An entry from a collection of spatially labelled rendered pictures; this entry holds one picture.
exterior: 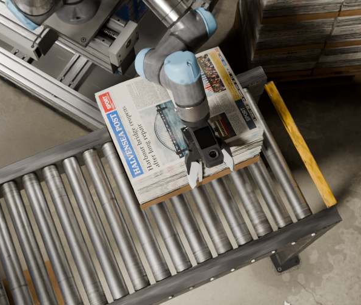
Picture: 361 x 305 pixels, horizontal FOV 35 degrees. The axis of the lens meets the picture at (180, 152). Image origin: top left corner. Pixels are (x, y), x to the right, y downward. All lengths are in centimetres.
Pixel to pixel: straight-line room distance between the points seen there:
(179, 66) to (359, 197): 155
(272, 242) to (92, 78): 120
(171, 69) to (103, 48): 72
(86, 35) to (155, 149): 58
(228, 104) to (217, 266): 47
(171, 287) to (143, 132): 45
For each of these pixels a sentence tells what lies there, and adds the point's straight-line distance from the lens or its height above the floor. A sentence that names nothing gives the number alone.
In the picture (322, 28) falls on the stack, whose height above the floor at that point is 54.
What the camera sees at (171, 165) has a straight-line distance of 144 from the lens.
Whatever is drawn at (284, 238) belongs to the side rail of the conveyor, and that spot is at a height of 80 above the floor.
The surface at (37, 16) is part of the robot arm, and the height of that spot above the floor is 102.
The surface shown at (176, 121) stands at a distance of 149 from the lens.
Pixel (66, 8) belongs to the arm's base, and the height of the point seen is 89.
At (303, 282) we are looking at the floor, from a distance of 250.
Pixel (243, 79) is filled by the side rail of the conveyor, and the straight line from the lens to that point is 183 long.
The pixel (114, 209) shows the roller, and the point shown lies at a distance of 169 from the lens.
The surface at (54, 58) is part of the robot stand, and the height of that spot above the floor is 21.
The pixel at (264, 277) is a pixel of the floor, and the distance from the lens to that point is 247.
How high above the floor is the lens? 243
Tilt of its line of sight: 71 degrees down
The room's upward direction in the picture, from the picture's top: 1 degrees counter-clockwise
